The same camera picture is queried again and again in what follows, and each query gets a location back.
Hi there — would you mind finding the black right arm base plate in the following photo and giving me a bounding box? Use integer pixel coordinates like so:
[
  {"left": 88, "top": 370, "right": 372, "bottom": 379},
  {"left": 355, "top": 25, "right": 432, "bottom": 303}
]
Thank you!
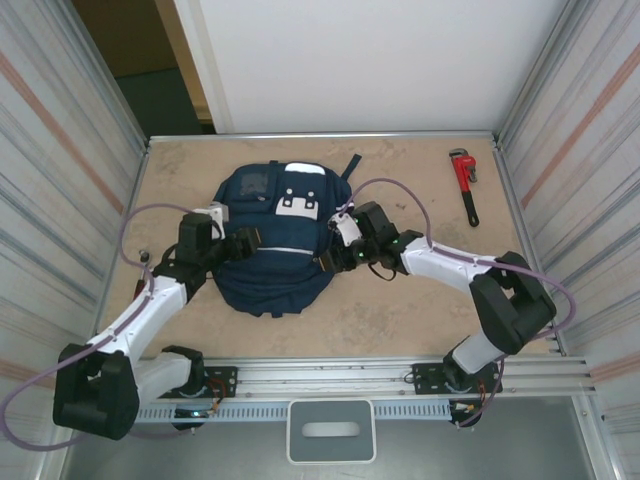
[{"left": 410, "top": 362, "right": 503, "bottom": 396}]

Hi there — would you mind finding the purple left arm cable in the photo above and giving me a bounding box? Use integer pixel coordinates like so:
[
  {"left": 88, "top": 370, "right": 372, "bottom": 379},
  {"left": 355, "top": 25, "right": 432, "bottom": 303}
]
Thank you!
[{"left": 0, "top": 202, "right": 221, "bottom": 451}]

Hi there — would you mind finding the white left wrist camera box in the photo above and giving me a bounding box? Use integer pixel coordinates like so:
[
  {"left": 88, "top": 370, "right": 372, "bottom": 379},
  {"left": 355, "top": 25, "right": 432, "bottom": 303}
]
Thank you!
[{"left": 192, "top": 201, "right": 230, "bottom": 225}]

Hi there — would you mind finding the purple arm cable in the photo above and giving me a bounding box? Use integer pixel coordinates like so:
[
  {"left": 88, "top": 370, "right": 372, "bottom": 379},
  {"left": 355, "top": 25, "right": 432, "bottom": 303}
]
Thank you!
[
  {"left": 344, "top": 178, "right": 577, "bottom": 429},
  {"left": 0, "top": 202, "right": 221, "bottom": 451}
]

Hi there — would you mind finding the small controller board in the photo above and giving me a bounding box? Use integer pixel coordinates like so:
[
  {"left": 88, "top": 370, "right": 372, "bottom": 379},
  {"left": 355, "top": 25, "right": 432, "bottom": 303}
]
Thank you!
[
  {"left": 172, "top": 405, "right": 221, "bottom": 432},
  {"left": 448, "top": 398, "right": 484, "bottom": 430}
]

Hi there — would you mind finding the navy blue backpack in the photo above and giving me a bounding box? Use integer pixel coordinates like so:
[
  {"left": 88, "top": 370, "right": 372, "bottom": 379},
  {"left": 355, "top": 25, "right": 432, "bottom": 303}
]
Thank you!
[{"left": 212, "top": 154, "right": 362, "bottom": 319}]

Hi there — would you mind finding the aluminium table frame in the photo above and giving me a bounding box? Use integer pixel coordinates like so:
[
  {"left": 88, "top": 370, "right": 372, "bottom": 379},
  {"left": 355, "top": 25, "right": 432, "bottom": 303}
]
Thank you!
[{"left": 58, "top": 130, "right": 601, "bottom": 399}]

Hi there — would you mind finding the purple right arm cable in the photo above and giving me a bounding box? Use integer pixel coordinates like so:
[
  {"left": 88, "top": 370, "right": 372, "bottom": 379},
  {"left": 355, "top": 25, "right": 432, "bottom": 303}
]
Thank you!
[{"left": 344, "top": 178, "right": 577, "bottom": 429}]

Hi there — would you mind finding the red pipe wrench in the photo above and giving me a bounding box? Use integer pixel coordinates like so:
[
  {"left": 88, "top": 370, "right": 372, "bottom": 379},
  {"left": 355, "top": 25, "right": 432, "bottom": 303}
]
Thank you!
[{"left": 448, "top": 147, "right": 481, "bottom": 229}]

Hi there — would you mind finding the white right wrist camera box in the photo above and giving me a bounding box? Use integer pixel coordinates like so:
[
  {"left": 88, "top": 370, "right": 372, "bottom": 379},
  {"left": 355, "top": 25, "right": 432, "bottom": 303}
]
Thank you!
[{"left": 327, "top": 212, "right": 362, "bottom": 247}]

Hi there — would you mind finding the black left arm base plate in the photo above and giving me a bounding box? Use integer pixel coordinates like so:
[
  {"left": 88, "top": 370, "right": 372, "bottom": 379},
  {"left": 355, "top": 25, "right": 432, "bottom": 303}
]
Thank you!
[{"left": 148, "top": 366, "right": 239, "bottom": 399}]

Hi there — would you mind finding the slotted grey cable tray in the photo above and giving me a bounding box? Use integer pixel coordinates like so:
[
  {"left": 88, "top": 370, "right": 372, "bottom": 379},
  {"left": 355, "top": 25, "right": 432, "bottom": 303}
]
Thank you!
[{"left": 134, "top": 401, "right": 454, "bottom": 425}]

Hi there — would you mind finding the white door frame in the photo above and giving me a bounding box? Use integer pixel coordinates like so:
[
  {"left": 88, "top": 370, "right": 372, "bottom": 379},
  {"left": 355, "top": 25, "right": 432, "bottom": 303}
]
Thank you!
[{"left": 172, "top": 0, "right": 236, "bottom": 135}]

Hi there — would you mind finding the white grey rectangular device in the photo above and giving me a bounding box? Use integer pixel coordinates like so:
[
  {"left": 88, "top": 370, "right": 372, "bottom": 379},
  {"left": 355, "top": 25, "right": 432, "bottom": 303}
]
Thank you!
[{"left": 286, "top": 398, "right": 377, "bottom": 465}]

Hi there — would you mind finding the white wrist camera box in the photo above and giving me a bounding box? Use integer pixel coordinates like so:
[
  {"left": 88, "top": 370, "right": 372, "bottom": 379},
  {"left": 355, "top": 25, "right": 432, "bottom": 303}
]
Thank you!
[
  {"left": 327, "top": 212, "right": 362, "bottom": 247},
  {"left": 192, "top": 201, "right": 230, "bottom": 225}
]

